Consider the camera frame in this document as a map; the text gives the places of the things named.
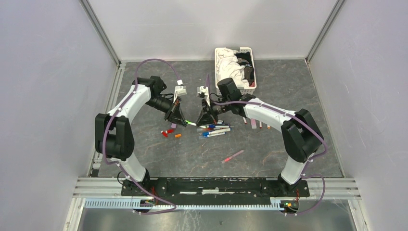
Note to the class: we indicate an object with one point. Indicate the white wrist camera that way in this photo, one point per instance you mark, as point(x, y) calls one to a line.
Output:
point(180, 91)
point(202, 92)

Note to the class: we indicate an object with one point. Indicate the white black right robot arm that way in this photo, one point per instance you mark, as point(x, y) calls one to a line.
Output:
point(301, 136)

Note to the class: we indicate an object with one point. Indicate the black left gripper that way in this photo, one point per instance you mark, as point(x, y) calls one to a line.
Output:
point(174, 114)

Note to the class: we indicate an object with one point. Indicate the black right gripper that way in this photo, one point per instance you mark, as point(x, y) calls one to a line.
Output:
point(206, 117)

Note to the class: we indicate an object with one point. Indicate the pink gel pen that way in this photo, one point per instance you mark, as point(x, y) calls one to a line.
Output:
point(232, 156)

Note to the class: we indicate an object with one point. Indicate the white slotted cable duct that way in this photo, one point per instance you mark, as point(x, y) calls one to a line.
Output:
point(137, 204)

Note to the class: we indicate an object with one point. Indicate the blue capped thick marker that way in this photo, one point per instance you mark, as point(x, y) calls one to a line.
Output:
point(221, 130)

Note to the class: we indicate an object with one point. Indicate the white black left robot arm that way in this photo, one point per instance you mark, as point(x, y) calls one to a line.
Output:
point(113, 133)

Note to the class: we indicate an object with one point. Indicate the black cloth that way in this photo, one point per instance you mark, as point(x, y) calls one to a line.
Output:
point(245, 59)

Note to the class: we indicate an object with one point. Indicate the white plastic basket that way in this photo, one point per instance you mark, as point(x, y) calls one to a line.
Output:
point(249, 90)

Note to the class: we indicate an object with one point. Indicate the clear blue ballpoint pen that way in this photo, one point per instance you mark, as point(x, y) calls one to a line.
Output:
point(208, 134)

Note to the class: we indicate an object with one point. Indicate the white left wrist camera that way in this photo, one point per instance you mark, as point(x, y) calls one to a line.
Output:
point(180, 91)

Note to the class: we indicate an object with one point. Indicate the white cloth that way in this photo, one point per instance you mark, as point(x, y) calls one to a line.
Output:
point(227, 66)

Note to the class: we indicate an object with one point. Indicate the clear red ballpoint pen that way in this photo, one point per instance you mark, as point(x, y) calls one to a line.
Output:
point(207, 129)

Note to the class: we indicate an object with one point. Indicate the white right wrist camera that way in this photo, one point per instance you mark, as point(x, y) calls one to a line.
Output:
point(202, 92)

